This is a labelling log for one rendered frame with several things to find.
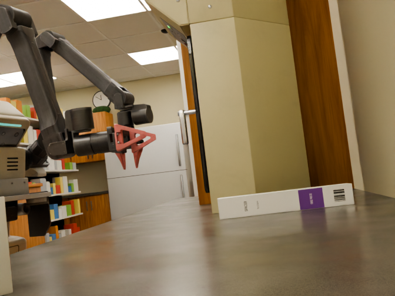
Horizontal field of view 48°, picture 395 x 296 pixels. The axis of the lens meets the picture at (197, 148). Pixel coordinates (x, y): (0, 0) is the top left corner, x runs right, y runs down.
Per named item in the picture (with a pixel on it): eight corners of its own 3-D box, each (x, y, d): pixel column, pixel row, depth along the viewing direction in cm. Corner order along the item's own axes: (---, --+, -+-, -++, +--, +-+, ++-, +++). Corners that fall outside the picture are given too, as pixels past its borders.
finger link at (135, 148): (156, 125, 122) (124, 130, 124) (149, 122, 115) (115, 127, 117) (159, 149, 122) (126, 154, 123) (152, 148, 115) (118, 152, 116)
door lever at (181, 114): (201, 142, 112) (203, 143, 114) (197, 105, 112) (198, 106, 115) (180, 144, 113) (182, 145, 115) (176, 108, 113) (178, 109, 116)
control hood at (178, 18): (207, 56, 141) (203, 26, 142) (189, 23, 109) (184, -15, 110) (172, 61, 143) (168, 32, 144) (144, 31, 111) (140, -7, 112)
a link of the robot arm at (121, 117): (121, 111, 163) (113, 110, 158) (138, 108, 161) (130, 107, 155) (123, 130, 163) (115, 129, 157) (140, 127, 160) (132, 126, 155)
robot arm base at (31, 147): (36, 151, 180) (14, 151, 169) (47, 138, 178) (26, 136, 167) (48, 167, 178) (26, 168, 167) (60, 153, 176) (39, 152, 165)
